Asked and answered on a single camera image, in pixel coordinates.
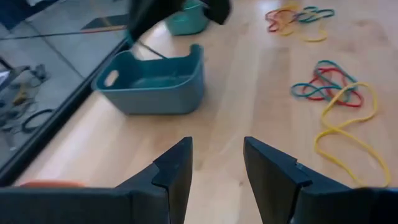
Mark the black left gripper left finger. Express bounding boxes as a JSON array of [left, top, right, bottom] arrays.
[[0, 136, 194, 224]]

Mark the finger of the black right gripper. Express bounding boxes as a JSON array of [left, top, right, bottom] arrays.
[[201, 0, 233, 26], [126, 0, 187, 46]]

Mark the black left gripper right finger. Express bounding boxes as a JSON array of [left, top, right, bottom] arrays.
[[243, 136, 398, 224]]

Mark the red rubber band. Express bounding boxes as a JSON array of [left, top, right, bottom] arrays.
[[301, 67, 364, 108], [265, 8, 299, 34]]

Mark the yellow rubber band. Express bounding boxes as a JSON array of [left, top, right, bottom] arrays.
[[278, 1, 329, 43], [313, 82, 392, 189]]

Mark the blue rubber band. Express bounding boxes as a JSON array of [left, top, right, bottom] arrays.
[[290, 82, 358, 102]]

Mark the teal rubber band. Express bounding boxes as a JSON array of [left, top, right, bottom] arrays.
[[313, 60, 358, 103], [297, 6, 336, 24]]

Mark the teal green plastic basket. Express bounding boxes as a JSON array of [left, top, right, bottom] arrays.
[[164, 0, 210, 36]]

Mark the orange plastic basket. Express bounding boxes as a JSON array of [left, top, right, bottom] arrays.
[[19, 179, 86, 189]]

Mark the dark blue plastic basket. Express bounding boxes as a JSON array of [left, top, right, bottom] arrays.
[[91, 43, 206, 115]]

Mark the coiled black cable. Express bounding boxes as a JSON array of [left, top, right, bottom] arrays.
[[21, 108, 56, 134]]

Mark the loose floor cable tangle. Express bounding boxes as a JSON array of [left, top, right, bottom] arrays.
[[0, 63, 50, 108]]

